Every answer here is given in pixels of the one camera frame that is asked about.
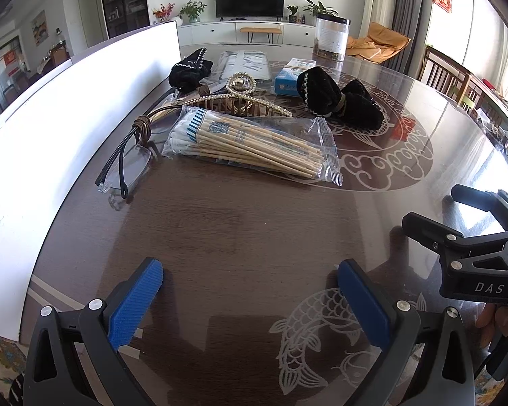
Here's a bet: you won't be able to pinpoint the dining table with chairs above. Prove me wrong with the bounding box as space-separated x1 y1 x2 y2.
36 40 72 74

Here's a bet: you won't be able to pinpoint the clear plastic packet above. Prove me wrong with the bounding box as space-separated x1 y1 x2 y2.
212 50 276 85

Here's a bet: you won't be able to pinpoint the brown cord hair tie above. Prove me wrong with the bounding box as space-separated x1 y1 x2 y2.
131 115 154 146

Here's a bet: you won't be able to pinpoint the wooden bench with hairpin legs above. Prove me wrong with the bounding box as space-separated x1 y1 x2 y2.
239 26 282 44

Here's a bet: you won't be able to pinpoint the white television cabinet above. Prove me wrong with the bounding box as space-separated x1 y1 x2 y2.
178 20 318 47

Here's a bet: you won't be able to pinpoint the red flower bouquet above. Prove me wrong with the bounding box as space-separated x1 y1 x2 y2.
152 3 176 24

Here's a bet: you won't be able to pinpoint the framed wall painting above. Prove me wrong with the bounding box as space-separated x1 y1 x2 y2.
30 9 49 45

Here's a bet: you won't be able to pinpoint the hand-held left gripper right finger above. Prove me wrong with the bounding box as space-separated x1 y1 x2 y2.
338 259 477 406

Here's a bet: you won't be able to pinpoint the black television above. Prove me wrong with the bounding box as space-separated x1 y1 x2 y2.
214 0 285 20

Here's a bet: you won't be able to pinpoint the large black velvet bundle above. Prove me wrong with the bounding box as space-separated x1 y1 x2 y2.
296 67 385 130

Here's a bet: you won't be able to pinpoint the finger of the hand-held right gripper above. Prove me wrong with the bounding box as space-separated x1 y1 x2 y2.
402 212 508 263
451 185 508 238

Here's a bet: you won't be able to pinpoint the rimless eyeglasses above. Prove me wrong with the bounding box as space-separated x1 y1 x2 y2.
94 87 185 212

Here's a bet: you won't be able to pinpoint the pearl hair claw clip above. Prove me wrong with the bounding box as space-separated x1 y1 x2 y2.
169 74 294 118

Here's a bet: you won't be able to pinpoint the wooden slatted chair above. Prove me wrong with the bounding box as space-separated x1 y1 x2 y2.
417 44 470 102

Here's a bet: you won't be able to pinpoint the cotton swab packet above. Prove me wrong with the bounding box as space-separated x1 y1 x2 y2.
162 106 343 187

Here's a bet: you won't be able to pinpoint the orange lounge chair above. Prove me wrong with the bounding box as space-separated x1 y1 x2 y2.
346 22 411 63

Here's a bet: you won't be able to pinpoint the red door decoration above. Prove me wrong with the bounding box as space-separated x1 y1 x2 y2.
2 50 20 77

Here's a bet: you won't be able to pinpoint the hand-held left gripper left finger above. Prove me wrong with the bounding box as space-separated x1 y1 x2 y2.
23 257 164 406

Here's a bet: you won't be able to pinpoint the large white cardboard box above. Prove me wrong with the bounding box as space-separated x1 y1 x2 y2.
0 21 181 343

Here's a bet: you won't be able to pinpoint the grey curtain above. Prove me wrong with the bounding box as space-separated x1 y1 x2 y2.
389 0 426 77

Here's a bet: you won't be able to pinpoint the blue and white medicine box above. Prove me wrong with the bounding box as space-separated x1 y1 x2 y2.
274 58 318 96

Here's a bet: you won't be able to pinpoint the tan flat packet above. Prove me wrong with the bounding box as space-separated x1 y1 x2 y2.
146 97 187 125

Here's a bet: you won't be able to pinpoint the dark patterned glass desktop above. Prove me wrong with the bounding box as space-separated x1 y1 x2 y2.
19 44 508 406

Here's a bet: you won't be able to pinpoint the small black trimmed scrunchie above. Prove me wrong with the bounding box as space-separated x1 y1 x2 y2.
168 48 214 94

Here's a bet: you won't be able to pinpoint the bushy green potted plant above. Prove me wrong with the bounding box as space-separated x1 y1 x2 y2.
178 0 207 24

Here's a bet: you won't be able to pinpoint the dark glass display cabinet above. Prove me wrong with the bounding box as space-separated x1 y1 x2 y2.
98 0 150 40

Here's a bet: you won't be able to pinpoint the clear cylindrical jar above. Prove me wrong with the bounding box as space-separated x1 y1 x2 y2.
312 14 350 62

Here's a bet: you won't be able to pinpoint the small glass vial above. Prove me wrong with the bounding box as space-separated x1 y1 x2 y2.
195 82 229 96

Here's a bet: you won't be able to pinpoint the broad-leaf potted plant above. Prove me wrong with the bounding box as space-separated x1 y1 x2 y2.
302 0 338 20

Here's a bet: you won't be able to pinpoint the white curtain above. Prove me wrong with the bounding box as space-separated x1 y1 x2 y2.
360 0 401 47

